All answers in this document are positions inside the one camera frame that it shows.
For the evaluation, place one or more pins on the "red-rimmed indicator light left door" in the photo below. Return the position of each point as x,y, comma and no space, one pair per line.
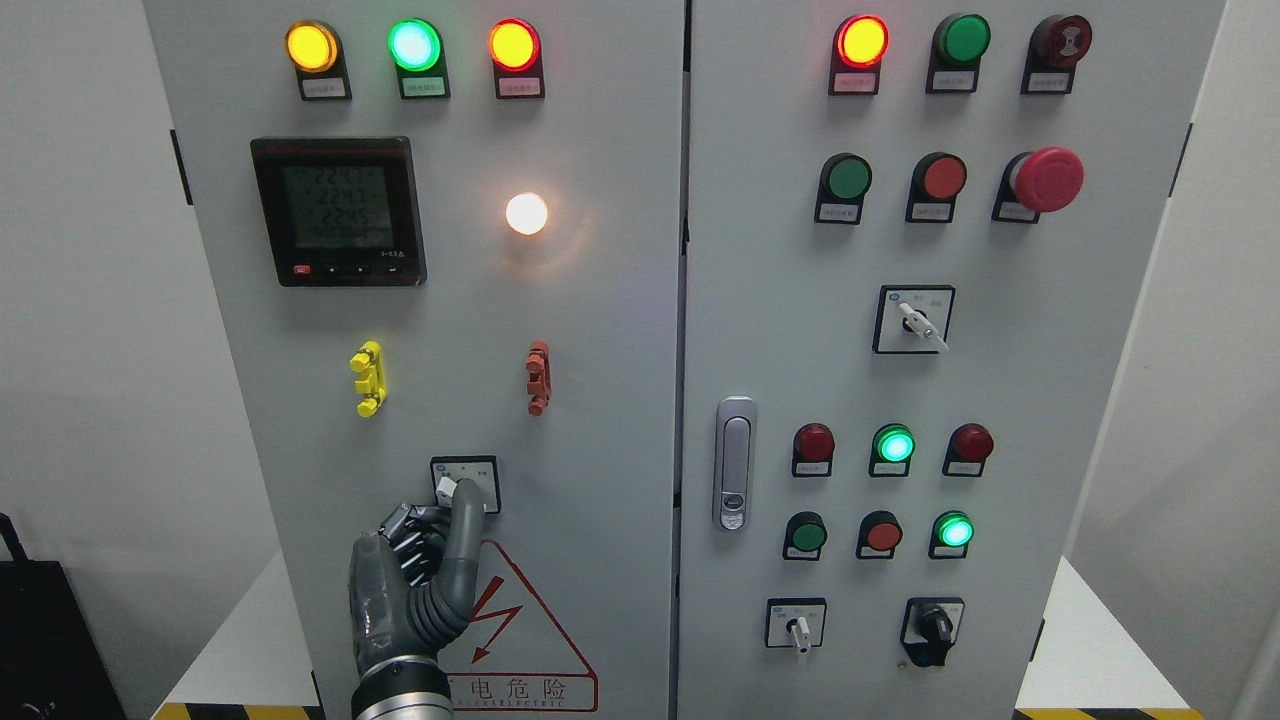
515,49

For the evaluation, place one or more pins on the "right grey cabinet door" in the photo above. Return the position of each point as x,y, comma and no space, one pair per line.
783,310

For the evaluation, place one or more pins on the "green indicator light top left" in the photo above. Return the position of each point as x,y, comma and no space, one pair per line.
417,49

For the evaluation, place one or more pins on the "silver cabinet door handle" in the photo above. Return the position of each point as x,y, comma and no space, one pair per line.
733,462

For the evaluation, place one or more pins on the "yellow indicator light top left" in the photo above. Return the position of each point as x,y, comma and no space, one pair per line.
317,55

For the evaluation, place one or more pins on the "red push button upper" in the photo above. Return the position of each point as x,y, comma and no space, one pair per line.
937,179

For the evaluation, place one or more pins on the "lit green button lower right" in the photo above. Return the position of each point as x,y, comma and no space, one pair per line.
951,535

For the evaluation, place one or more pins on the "dark red indicator left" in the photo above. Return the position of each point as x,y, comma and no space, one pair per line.
813,451

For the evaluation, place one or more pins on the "lit green indicator middle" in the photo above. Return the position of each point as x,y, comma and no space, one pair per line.
890,453

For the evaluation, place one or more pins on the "grey cabinet door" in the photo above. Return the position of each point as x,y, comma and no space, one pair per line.
587,487
783,310

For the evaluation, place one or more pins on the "green push button upper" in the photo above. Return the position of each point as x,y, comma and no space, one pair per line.
843,183

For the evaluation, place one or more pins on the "red push button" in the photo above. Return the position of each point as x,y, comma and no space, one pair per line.
937,179
880,533

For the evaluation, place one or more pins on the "white lever rotary switch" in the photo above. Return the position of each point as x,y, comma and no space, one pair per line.
448,471

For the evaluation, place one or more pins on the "red push button lower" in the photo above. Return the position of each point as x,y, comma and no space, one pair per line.
880,533

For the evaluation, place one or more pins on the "red emergency stop mushroom button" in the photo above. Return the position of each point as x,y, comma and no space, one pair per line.
1038,182

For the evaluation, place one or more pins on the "black digital power meter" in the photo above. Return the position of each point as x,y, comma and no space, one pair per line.
341,211

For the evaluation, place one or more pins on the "white lever selector switch upper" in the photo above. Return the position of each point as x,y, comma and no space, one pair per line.
913,319

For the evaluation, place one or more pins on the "clear bulb indicator lamp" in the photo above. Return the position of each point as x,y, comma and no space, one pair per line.
527,213

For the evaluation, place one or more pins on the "green push button lower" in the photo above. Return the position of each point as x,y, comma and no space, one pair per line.
804,537

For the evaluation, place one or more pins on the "black knob selector switch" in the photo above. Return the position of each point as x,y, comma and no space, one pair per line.
929,629

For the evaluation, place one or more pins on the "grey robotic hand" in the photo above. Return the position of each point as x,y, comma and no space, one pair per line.
393,619

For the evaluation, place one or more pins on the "red terminal connector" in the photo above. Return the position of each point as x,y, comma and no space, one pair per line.
539,383

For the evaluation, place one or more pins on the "dark red buzzer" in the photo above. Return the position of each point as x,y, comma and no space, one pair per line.
1056,46

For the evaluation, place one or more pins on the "green unlit indicator top right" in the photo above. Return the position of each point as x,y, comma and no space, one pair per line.
959,42

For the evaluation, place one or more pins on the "left grey cabinet door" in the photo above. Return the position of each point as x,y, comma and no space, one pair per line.
587,487

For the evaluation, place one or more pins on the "white lever selector switch lower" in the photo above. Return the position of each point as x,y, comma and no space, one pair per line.
795,623

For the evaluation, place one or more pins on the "black silver robot forearm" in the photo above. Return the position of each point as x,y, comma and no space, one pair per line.
408,687

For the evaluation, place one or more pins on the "dark red indicator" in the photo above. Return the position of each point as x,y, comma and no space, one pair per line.
968,450
813,451

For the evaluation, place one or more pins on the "white lever selector switch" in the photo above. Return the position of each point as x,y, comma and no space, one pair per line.
913,319
795,623

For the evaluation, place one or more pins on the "green push button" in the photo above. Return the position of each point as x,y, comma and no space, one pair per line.
843,183
804,537

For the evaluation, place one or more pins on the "dark red indicator right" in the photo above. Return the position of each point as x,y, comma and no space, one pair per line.
968,450

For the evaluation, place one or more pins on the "yellow terminal connector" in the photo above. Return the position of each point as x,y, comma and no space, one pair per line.
370,379

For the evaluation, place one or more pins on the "red lit indicator right door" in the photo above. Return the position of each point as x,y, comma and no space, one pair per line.
858,49

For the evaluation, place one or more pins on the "red electrical hazard warning sign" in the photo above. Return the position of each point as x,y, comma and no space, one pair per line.
515,656

